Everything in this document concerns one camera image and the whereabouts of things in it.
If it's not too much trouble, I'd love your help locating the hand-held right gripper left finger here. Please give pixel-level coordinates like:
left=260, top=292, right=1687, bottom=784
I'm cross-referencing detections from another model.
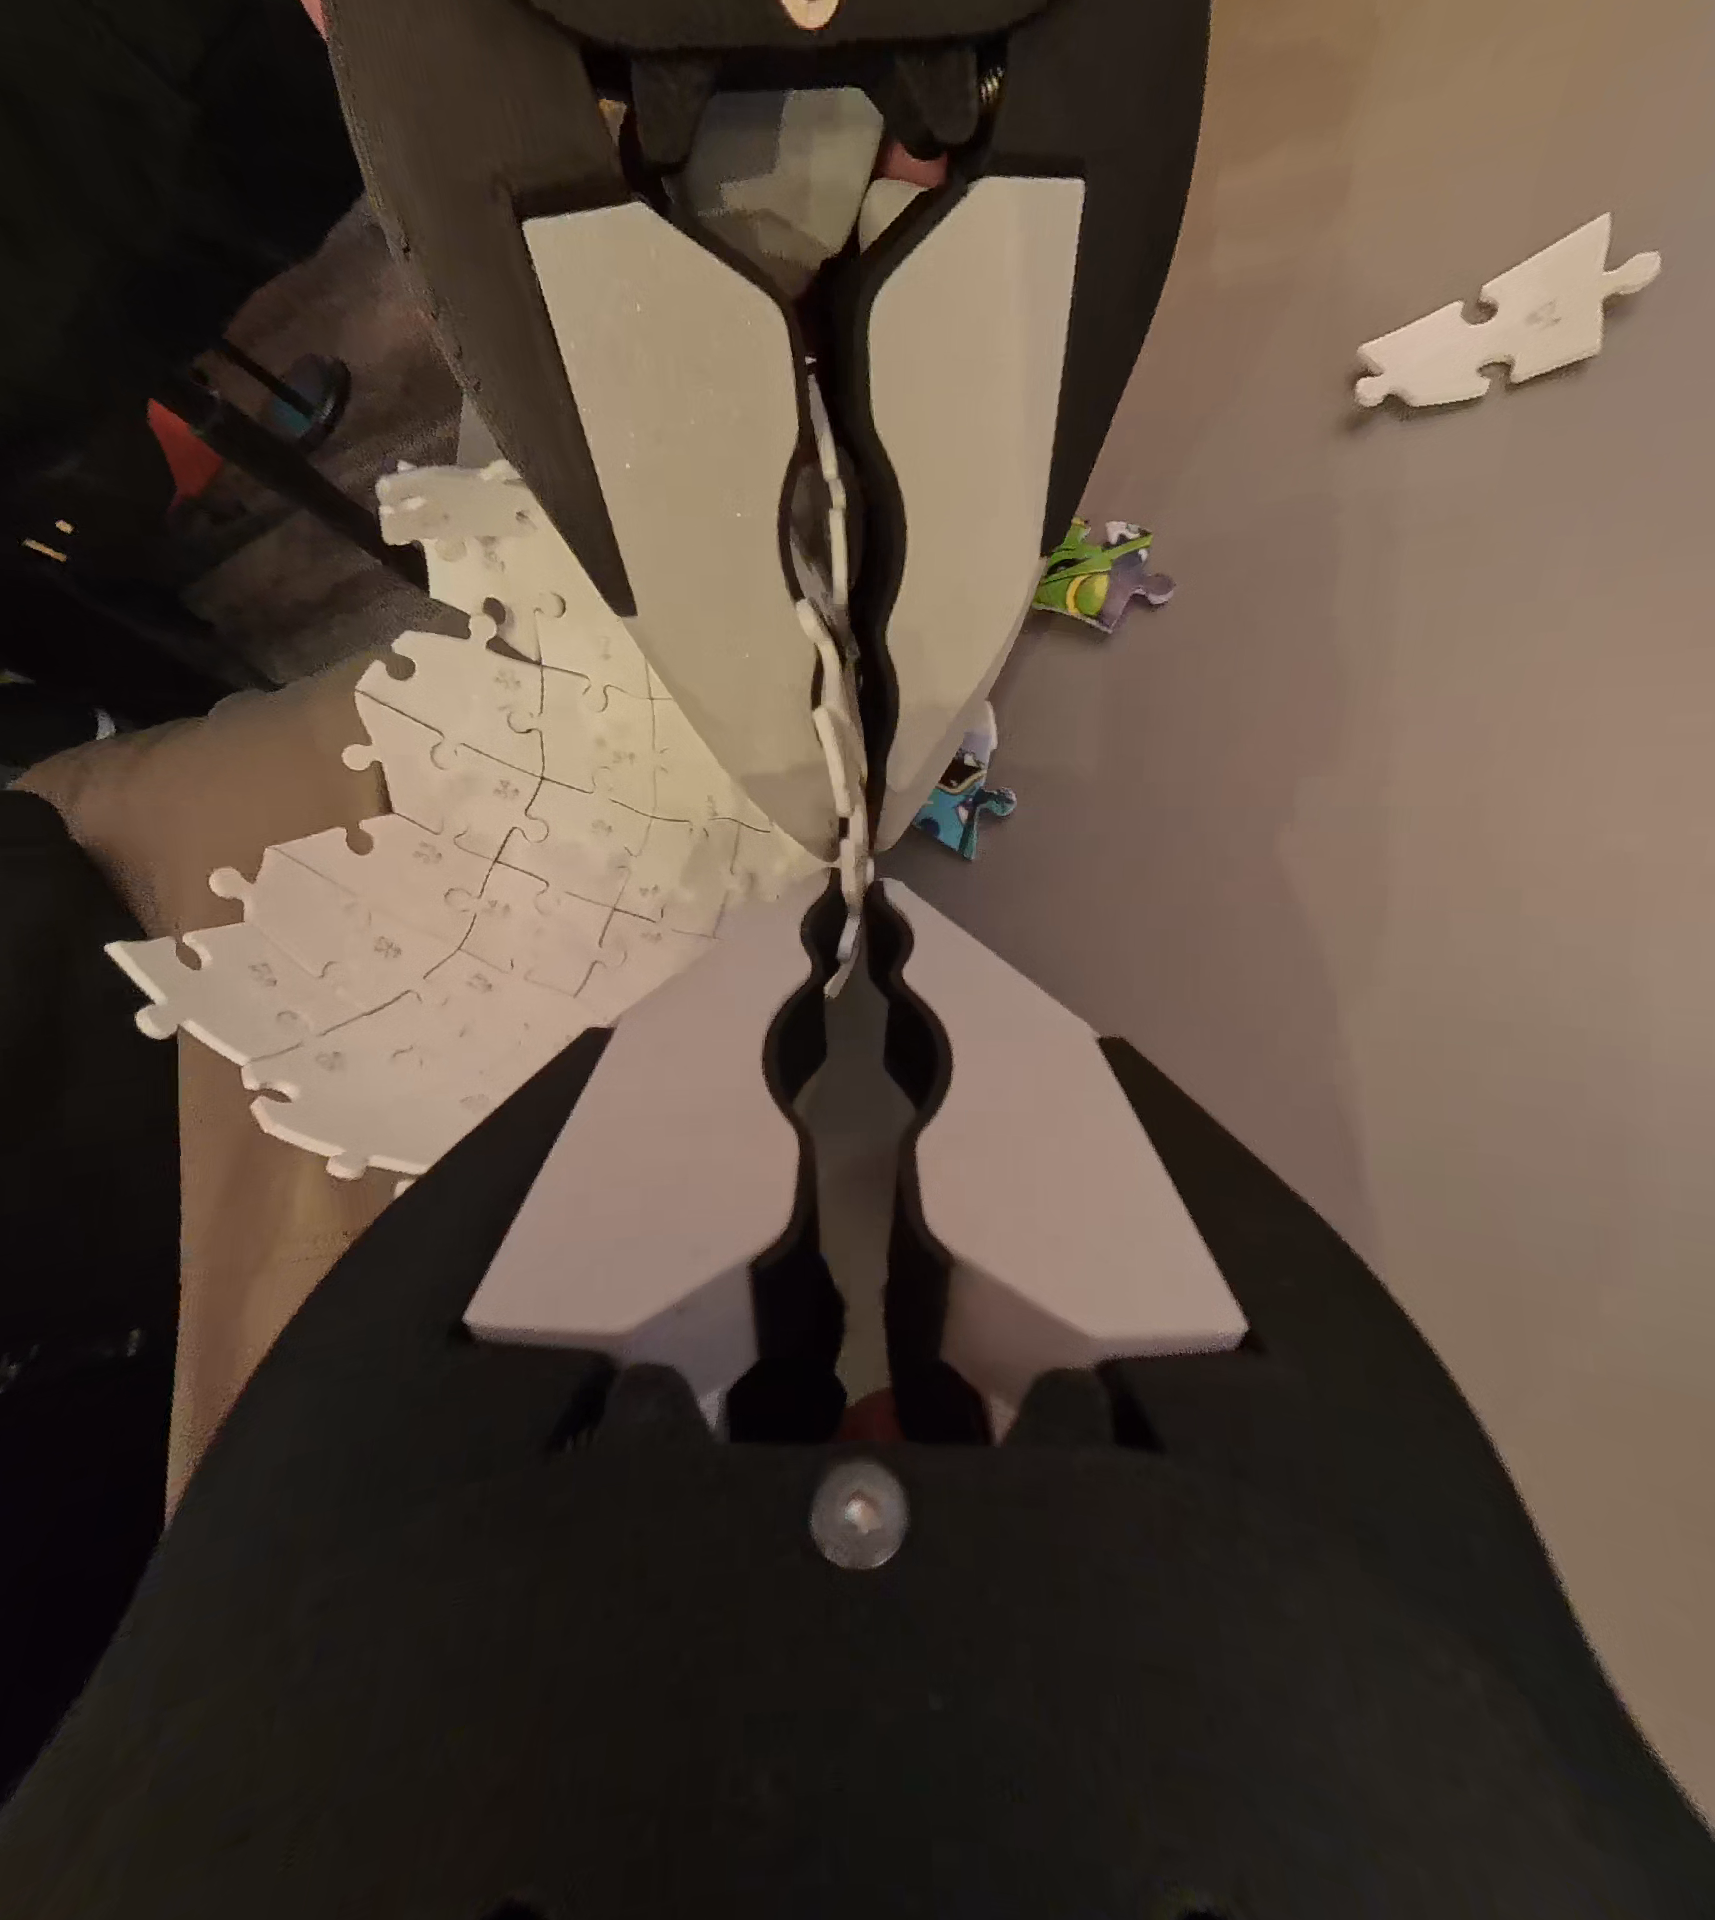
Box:
left=464, top=881, right=860, bottom=1445

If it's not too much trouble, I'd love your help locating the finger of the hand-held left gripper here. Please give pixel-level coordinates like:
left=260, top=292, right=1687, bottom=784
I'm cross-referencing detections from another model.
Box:
left=828, top=171, right=1092, bottom=864
left=516, top=192, right=874, bottom=869

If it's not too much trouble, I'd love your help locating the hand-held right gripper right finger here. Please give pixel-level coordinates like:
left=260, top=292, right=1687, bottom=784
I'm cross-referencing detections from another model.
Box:
left=864, top=873, right=1252, bottom=1450

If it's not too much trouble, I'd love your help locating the colourful puzzle ball shell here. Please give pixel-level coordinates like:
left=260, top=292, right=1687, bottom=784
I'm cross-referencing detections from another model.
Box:
left=104, top=374, right=882, bottom=1179

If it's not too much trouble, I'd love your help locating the green colourful puzzle piece pair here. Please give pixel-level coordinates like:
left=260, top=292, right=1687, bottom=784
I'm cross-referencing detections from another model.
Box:
left=1032, top=516, right=1178, bottom=636

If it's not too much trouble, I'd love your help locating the blue red puzzle piece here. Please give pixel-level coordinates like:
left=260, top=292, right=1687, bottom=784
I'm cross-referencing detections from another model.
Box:
left=914, top=703, right=1018, bottom=859

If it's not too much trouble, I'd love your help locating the white joined puzzle piece pair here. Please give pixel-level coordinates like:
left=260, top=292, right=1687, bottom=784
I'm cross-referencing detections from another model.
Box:
left=1352, top=211, right=1663, bottom=413

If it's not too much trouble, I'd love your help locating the black chair base with casters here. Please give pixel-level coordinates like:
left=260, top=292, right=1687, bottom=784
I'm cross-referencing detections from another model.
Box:
left=18, top=336, right=424, bottom=677

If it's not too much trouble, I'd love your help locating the person's dark clothing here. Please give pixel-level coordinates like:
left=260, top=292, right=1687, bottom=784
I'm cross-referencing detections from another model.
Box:
left=0, top=779, right=184, bottom=1920

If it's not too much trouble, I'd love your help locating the orange bag with black strap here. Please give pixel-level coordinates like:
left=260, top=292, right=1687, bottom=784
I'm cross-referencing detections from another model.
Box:
left=144, top=395, right=222, bottom=498

